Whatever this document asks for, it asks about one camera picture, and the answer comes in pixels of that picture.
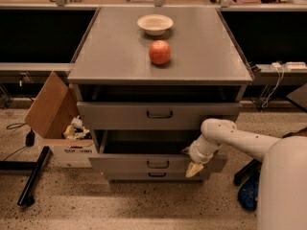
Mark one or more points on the black table leg right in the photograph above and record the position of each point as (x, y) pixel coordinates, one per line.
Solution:
(250, 168)

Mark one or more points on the grey drawer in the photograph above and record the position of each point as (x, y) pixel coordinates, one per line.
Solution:
(143, 151)
(155, 176)
(153, 116)

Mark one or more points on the white power strip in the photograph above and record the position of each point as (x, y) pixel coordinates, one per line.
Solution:
(296, 66)

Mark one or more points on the black power adapter with cable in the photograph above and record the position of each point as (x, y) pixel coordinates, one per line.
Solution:
(29, 140)

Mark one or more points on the black table leg left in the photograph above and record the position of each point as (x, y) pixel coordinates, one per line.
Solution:
(27, 198)

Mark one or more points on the grey bottom drawer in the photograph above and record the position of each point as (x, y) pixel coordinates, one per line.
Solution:
(155, 176)

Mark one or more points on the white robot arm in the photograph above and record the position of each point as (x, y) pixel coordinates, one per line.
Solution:
(282, 193)

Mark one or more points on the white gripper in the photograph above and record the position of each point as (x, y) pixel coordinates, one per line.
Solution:
(198, 154)

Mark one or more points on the grey drawer cabinet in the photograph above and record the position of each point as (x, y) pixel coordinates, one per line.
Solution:
(114, 65)

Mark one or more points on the black table leg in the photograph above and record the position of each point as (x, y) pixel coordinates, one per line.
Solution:
(250, 168)
(27, 198)

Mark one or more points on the red apple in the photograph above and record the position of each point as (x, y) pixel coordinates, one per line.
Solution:
(160, 52)

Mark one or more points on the blue clog shoe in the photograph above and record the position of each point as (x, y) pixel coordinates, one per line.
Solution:
(248, 193)

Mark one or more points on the grey top drawer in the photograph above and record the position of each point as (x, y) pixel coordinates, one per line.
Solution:
(153, 116)

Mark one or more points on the open cardboard box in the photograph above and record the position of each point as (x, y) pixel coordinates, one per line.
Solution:
(54, 116)

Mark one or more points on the white bowl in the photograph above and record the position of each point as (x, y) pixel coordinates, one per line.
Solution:
(155, 24)

